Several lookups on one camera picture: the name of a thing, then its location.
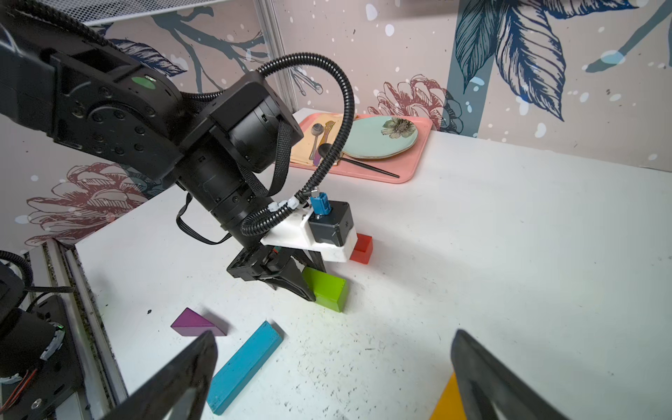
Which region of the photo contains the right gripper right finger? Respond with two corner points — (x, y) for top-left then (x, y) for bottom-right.
(451, 329), (565, 419)

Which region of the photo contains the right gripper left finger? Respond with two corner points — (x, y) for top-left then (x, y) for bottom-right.
(106, 331), (218, 420)

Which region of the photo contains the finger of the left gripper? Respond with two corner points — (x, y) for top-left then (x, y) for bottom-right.
(262, 257), (316, 302)

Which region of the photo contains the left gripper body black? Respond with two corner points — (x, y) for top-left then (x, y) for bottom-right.
(227, 243), (326, 282)

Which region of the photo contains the green rectangular block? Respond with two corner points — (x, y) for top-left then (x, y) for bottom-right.
(302, 267), (349, 313)

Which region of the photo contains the purple triangle block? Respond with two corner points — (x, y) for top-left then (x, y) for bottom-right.
(171, 307), (227, 337)

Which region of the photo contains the red rectangular block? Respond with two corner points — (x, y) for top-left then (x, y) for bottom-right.
(350, 234), (374, 265)

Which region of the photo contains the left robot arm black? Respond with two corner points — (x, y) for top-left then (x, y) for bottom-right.
(1, 1), (355, 301)

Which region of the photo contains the orange long block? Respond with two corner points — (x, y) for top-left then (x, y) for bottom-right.
(430, 374), (467, 420)

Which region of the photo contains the teal long block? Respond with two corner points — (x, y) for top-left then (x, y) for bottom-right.
(206, 321), (283, 416)

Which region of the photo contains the beige napkin on tray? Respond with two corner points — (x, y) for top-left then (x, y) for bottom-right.
(290, 113), (343, 167)

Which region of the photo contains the black ladle spoon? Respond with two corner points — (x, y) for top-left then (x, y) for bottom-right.
(318, 143), (400, 179)

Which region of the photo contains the pink tray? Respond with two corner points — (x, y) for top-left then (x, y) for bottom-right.
(291, 115), (433, 184)

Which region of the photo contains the silver spoon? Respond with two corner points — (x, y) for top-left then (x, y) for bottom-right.
(309, 124), (325, 162)

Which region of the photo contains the light green plate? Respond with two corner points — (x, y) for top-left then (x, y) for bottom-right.
(342, 117), (419, 160)

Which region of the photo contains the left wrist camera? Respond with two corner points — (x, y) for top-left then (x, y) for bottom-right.
(308, 192), (355, 247)

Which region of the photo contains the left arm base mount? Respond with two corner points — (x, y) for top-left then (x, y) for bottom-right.
(1, 251), (83, 419)

